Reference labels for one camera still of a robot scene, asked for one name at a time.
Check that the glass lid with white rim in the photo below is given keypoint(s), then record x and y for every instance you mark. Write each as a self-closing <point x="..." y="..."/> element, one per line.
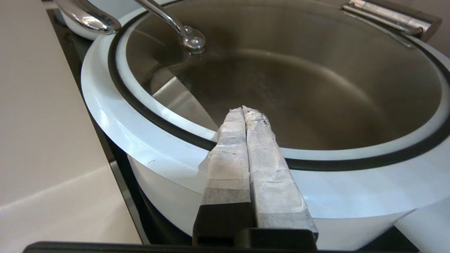
<point x="140" y="140"/>

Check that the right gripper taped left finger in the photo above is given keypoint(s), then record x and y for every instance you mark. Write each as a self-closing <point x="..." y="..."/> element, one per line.
<point x="228" y="168"/>

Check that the large black induction mat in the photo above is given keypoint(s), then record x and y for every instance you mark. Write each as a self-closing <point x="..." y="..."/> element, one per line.
<point x="133" y="196"/>

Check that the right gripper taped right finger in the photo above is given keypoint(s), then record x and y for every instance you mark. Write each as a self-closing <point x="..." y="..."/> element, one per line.
<point x="274" y="182"/>

